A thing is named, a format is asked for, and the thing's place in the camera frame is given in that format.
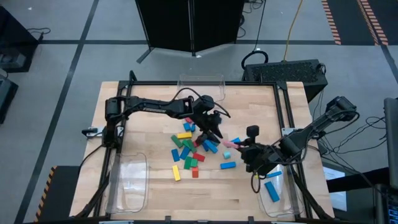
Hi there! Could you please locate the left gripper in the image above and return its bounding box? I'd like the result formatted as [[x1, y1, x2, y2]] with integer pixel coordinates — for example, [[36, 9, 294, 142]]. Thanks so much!
[[194, 111, 224, 146]]

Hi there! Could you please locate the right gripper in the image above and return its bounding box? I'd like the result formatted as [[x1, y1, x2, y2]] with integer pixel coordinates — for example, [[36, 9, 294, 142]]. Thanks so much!
[[236, 139, 282, 174]]

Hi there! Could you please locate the long dark green block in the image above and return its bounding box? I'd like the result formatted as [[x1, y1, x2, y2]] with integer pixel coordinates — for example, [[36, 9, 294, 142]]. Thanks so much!
[[170, 134, 184, 149]]

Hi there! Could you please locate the clear plastic bin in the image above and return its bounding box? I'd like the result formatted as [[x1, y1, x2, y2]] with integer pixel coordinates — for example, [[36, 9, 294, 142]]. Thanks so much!
[[176, 73, 226, 103], [255, 161, 304, 218], [104, 152, 150, 215]]

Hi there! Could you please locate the black perforated computer case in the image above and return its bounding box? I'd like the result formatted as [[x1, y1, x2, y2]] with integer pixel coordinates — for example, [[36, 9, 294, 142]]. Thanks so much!
[[241, 58, 329, 103]]

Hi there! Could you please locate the white cloth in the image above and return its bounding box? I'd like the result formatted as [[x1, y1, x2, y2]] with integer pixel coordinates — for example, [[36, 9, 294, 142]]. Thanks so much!
[[322, 166, 348, 212]]

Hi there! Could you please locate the black folding partition screen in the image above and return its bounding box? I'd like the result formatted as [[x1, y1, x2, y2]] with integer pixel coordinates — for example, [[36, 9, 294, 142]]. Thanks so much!
[[134, 0, 246, 65]]

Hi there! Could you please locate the dark monitor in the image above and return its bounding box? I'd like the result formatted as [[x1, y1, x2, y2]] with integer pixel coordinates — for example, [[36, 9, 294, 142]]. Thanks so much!
[[383, 97, 398, 190]]

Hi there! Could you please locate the black laptop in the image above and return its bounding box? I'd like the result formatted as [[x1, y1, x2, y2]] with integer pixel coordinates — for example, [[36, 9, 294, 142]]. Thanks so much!
[[373, 183, 398, 224]]

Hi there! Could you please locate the black mat yellow striped edge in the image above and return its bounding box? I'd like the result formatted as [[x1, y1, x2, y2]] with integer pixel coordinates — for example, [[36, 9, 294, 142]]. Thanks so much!
[[33, 164, 82, 223]]

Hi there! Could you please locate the black equipment case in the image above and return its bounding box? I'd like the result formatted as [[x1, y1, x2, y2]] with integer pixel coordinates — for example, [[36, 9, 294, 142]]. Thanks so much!
[[0, 73, 19, 125]]

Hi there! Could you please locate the black cart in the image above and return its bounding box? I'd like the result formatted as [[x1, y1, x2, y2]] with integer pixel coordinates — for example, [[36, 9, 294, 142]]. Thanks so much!
[[0, 5, 40, 74]]

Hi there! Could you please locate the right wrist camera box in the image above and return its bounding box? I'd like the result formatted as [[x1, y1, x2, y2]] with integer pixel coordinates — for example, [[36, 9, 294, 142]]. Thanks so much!
[[246, 124, 261, 141]]

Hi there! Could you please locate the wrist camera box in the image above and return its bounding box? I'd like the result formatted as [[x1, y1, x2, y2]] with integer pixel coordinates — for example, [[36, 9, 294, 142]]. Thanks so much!
[[246, 124, 261, 141], [192, 95, 216, 114]]

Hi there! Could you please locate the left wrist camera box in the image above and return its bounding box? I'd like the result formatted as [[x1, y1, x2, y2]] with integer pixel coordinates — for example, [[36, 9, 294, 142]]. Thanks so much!
[[192, 95, 216, 114]]

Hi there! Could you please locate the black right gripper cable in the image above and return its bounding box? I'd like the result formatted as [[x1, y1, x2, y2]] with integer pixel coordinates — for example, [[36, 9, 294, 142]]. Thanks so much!
[[250, 169, 262, 194]]

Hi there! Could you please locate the black metal table frame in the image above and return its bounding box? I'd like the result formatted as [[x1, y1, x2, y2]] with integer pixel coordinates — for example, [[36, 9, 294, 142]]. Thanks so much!
[[73, 70, 335, 224]]

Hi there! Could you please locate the hanging black cable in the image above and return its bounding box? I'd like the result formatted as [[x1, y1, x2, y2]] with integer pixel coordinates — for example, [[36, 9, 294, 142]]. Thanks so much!
[[240, 0, 269, 71]]

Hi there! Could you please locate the black and silver side bracket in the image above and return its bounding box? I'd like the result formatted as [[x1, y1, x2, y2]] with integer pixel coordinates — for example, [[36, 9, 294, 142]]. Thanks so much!
[[81, 126, 105, 138]]

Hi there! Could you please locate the hanging yellow cable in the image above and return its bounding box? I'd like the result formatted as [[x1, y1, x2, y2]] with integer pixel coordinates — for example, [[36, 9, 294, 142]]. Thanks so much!
[[282, 0, 304, 62]]

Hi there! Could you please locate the black floor cable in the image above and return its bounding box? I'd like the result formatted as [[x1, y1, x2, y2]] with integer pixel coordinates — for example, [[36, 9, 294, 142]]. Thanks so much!
[[26, 27, 52, 42]]

